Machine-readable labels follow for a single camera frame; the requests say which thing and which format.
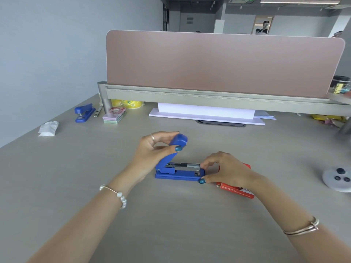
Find yellow packet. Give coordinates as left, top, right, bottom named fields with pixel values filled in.
left=310, top=114, right=347, bottom=128

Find person's left forearm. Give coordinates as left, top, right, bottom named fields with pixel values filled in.
left=27, top=167, right=146, bottom=263

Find loose white paper sheets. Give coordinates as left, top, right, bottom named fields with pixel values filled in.
left=254, top=110, right=277, bottom=120

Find pearl bracelet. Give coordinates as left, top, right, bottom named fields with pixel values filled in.
left=99, top=184, right=127, bottom=210

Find white paper stack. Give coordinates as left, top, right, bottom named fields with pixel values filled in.
left=149, top=102, right=266, bottom=126

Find grey shelf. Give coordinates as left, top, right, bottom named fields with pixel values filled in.
left=326, top=91, right=351, bottom=105

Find large blue stapler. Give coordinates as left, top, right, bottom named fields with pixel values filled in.
left=155, top=134, right=206, bottom=182

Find person's right forearm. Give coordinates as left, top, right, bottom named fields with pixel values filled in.
left=246, top=172, right=351, bottom=263

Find stack of pastel staple boxes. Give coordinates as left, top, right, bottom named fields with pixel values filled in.
left=103, top=107, right=127, bottom=124

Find white crumpled tissue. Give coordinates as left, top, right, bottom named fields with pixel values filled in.
left=38, top=121, right=59, bottom=137

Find jar of binder clips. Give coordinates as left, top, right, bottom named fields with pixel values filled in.
left=329, top=75, right=351, bottom=94

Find yellow plastic bag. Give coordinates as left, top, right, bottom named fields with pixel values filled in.
left=111, top=99, right=145, bottom=109

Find person's right hand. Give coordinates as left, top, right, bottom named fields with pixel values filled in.
left=199, top=151, right=260, bottom=190

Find small blue stapler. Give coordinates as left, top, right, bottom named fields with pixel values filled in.
left=74, top=103, right=96, bottom=123

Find ceiling light strip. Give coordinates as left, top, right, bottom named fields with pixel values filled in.
left=260, top=0, right=341, bottom=5

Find silver bangle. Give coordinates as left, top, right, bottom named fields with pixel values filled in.
left=282, top=216, right=320, bottom=236

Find person's left hand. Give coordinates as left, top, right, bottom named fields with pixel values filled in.
left=128, top=131, right=184, bottom=184

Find pink desk divider panel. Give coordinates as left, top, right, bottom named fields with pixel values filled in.
left=106, top=30, right=346, bottom=99

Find grey divider rail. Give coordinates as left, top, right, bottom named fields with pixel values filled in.
left=97, top=81, right=351, bottom=117

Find black cable grommet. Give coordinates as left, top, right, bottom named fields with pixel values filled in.
left=196, top=120, right=247, bottom=127

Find red staple box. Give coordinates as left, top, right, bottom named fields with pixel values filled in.
left=216, top=163, right=256, bottom=200

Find white round button device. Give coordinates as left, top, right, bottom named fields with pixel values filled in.
left=322, top=165, right=351, bottom=193

